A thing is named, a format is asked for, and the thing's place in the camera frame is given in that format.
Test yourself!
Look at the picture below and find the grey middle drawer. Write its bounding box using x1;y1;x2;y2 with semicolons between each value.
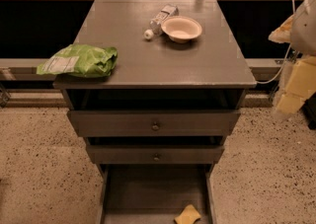
86;145;224;164

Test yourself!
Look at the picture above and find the grey wooden drawer cabinet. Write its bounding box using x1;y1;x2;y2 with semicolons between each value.
52;0;258;224

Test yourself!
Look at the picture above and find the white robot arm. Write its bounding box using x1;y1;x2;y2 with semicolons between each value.
269;0;316;118

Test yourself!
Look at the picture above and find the grey open bottom drawer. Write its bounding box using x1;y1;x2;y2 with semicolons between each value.
96;165;217;224

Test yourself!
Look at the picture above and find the yellow sponge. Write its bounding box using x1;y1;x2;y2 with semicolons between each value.
174;204;201;224

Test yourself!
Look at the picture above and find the round drawer knob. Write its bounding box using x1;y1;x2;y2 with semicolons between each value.
151;121;160;131
153;154;161;162

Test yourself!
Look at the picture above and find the white paper bowl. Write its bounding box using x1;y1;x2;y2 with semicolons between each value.
161;16;202;43

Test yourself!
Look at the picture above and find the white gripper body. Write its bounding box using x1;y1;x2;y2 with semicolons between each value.
285;55;316;99

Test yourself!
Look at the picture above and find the round top drawer knob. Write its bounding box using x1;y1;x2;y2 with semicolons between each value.
151;121;160;131

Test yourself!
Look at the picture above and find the clear plastic water bottle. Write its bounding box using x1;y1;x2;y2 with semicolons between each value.
144;4;179;40

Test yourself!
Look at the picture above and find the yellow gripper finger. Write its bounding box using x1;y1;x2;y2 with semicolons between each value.
268;16;293;43
273;92;305;118

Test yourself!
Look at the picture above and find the grey top drawer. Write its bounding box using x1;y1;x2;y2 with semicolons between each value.
67;110;240;137

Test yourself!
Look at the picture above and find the green chip bag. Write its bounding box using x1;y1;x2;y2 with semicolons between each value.
37;44;118;78

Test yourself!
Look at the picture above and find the round middle drawer knob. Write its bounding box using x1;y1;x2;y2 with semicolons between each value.
153;154;161;162

